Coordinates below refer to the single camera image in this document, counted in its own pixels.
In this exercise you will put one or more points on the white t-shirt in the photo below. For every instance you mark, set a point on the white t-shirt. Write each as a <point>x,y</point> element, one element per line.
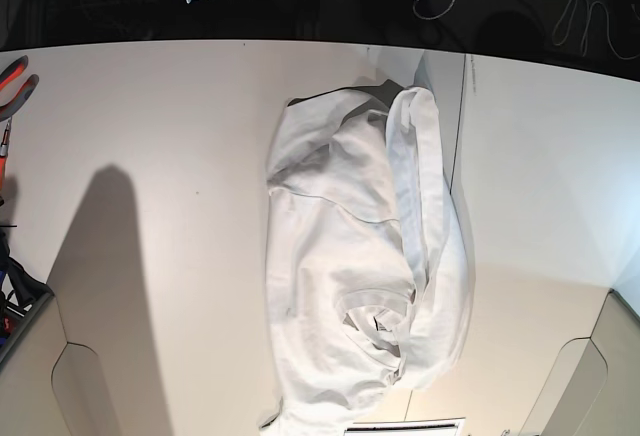
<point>366,279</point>

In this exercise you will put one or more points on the orange handled screwdriver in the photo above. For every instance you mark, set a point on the orange handled screwdriver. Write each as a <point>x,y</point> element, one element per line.
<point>4,151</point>

